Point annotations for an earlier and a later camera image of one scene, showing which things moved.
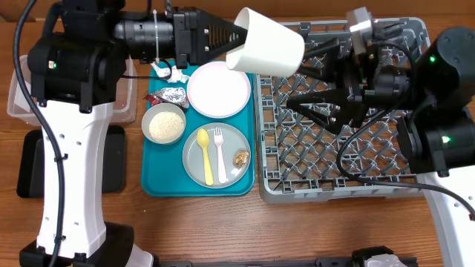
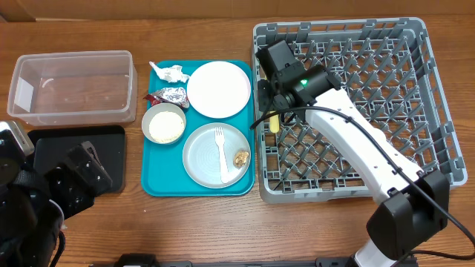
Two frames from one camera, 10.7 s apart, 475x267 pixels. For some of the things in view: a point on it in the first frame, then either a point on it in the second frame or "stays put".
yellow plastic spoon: x=202 y=137 -> x=274 y=123
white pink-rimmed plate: x=217 y=91 stays put
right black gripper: x=330 y=70 -> x=268 y=101
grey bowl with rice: x=163 y=123 stays put
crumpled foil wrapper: x=176 y=95 stays put
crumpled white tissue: x=177 y=74 stays put
